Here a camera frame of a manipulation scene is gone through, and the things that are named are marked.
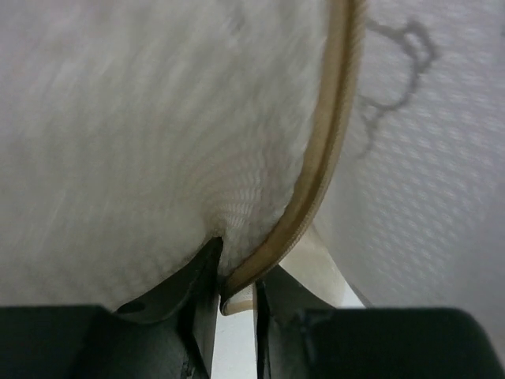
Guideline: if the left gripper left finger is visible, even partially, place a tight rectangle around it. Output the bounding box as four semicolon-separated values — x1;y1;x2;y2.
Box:
116;238;223;378

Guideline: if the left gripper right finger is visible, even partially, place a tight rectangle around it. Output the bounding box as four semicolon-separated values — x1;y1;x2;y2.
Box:
254;265;372;379

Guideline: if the white mesh laundry bag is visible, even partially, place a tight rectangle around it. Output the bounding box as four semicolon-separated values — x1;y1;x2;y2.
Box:
1;1;504;325

